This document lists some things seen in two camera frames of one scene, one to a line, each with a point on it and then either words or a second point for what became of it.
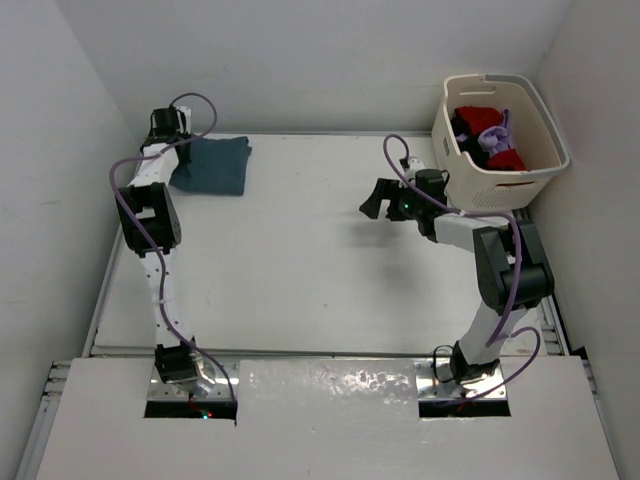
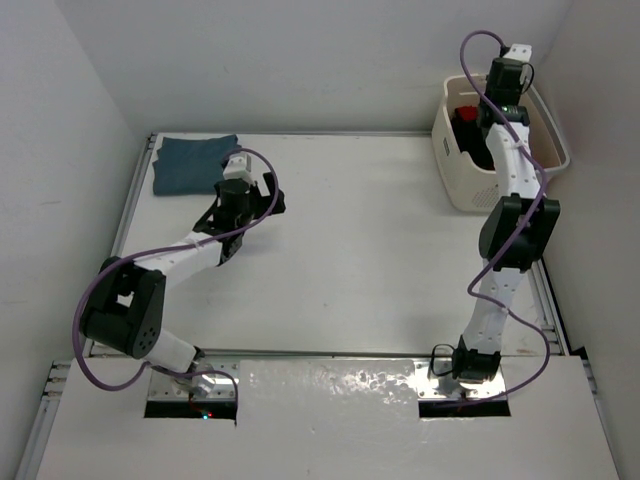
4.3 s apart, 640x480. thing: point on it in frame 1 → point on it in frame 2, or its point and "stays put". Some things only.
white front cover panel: (328, 419) stays put
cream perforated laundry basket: (536, 136) stays put
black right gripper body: (404, 204) → (519, 88)
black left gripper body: (184, 157) → (257, 204)
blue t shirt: (218, 166) stays put
